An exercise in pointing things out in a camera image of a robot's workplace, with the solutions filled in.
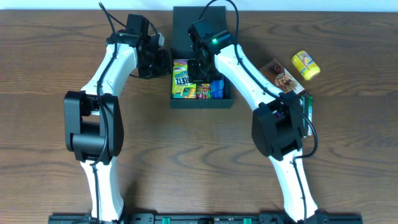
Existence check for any green gummy worms bag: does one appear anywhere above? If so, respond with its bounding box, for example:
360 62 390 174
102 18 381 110
195 83 211 100

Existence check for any blue cookie roll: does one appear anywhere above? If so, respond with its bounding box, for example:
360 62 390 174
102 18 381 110
210 79 224 100

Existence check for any green pretzel snack box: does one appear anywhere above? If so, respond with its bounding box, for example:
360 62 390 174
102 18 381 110
172 59 196 99

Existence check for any black box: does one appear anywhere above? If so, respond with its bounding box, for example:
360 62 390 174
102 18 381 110
170 6 233 109

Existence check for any brown chocolate sticks box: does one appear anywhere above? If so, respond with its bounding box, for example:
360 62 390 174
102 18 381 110
259 58 306 96

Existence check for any green black candy bar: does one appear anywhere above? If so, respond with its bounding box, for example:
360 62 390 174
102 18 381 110
300 93 313 138

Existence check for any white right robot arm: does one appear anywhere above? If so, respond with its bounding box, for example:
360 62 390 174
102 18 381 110
188 19 318 223

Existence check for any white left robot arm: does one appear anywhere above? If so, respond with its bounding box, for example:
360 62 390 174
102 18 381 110
63 14 171 223

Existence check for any dark blue chocolate bar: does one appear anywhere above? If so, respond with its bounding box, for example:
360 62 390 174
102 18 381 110
274 111 284 118

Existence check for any black mounting rail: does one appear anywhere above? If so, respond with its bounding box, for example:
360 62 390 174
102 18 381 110
48 212 364 224

